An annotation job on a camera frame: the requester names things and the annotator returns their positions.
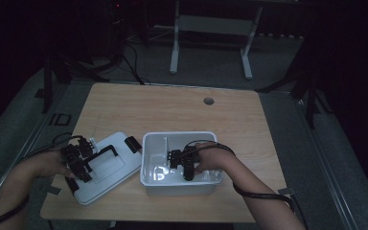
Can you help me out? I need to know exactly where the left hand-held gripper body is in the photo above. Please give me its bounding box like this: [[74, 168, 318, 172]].
[[60, 142, 89, 175]]

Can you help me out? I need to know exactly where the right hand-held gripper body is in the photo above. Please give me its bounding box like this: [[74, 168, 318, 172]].
[[179, 145, 201, 182]]

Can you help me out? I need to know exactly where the white plastic storage box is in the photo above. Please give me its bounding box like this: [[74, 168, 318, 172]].
[[139, 130, 224, 197]]

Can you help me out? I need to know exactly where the white box lid black handle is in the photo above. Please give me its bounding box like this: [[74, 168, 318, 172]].
[[64, 131, 144, 206]]

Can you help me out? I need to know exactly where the person's right hand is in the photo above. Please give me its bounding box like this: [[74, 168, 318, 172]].
[[193, 142, 238, 176]]

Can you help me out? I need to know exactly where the person's left hand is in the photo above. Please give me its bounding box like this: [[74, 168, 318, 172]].
[[25, 148, 77, 180]]

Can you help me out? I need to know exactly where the black metal stand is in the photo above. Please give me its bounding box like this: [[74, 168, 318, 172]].
[[41, 47, 123, 115], [258, 32, 334, 129]]

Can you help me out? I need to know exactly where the dark equipment rack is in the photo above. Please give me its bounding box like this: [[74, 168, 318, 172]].
[[106, 0, 148, 59]]

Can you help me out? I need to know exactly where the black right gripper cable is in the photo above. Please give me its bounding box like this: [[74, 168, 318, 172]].
[[180, 139, 309, 230]]

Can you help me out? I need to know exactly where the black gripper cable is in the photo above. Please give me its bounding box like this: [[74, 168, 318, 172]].
[[180, 139, 309, 230], [0, 132, 85, 230]]

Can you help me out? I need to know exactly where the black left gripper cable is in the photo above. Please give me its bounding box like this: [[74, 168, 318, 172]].
[[0, 132, 85, 230]]

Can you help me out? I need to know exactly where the black floor cable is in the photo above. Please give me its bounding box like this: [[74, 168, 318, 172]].
[[121, 41, 151, 86]]

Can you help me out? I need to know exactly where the white metal desk frame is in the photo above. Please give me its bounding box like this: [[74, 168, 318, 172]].
[[169, 0, 265, 81]]

